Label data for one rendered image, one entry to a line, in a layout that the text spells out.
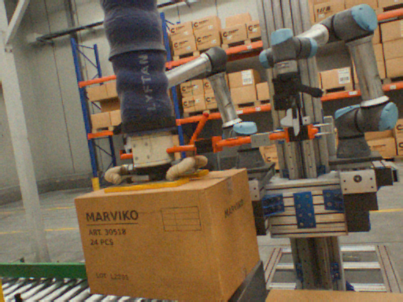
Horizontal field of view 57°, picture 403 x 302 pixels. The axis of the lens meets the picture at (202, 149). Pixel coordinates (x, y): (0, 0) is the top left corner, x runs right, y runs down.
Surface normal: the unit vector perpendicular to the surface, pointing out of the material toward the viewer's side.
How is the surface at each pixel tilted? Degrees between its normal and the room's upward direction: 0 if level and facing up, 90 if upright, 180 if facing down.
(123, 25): 91
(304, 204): 90
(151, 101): 73
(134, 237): 90
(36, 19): 90
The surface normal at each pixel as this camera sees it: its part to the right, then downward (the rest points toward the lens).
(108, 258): -0.44, 0.11
